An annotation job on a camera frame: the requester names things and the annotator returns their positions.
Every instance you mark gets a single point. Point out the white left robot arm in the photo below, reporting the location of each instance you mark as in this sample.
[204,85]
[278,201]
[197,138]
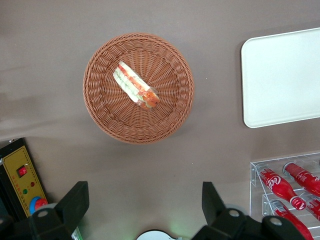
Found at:
[153,236]

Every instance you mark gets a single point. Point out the brown round wicker basket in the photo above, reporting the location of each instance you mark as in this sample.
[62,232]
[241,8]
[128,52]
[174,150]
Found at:
[160,117]

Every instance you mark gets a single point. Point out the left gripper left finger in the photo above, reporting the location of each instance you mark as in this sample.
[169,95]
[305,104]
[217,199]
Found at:
[67,212]

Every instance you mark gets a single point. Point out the beige rectangular tray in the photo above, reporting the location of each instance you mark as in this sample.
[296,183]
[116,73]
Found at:
[282,80]

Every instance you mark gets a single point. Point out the triangle sandwich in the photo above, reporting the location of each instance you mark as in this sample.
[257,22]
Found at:
[135,86]

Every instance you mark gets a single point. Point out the clear acrylic bottle rack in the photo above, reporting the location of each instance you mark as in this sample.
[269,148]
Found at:
[255,175]

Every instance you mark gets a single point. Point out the red cola bottle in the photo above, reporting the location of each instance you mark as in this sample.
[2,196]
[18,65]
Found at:
[315,208]
[290,218]
[303,178]
[276,183]

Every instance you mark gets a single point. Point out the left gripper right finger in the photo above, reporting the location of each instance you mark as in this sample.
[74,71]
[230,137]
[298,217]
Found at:
[220,220]

